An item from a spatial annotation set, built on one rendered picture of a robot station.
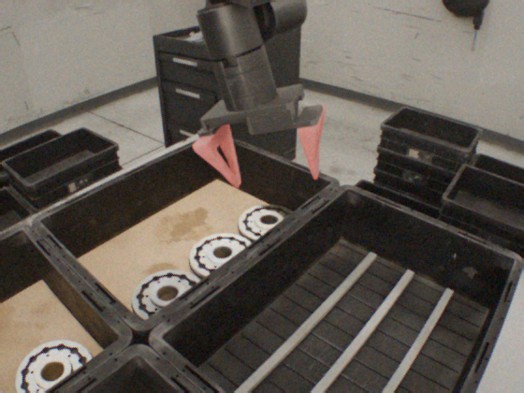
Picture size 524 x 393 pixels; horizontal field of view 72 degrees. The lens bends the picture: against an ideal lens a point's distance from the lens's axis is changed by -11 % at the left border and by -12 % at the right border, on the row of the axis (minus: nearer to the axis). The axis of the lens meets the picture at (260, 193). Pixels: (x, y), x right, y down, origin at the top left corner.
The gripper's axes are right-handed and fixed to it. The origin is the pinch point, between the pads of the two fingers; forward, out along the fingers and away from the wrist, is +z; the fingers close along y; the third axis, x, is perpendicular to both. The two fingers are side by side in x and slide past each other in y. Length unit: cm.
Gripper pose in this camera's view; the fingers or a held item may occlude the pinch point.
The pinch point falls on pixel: (274, 175)
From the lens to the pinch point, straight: 47.1
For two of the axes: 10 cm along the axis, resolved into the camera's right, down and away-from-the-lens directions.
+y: -9.2, 1.0, 3.7
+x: -2.7, 5.3, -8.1
